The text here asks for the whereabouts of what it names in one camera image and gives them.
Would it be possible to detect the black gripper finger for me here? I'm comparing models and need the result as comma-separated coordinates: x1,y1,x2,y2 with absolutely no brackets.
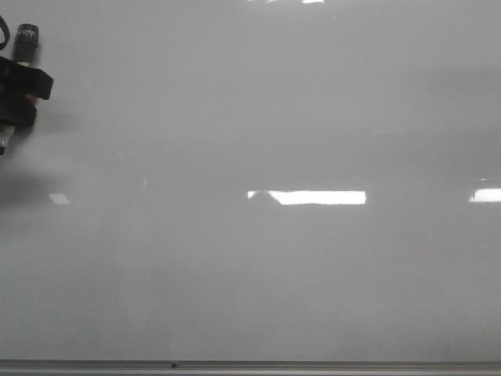
1,57,54,100
1,93,37,128

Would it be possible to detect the black white whiteboard marker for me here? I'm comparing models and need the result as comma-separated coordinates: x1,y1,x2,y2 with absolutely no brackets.
1,23,39,155

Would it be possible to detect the black cable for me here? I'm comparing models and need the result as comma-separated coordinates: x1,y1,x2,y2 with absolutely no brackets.
0,15,12,50

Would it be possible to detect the white whiteboard with aluminium frame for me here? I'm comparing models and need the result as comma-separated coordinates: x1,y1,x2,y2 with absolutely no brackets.
1,1,500,375

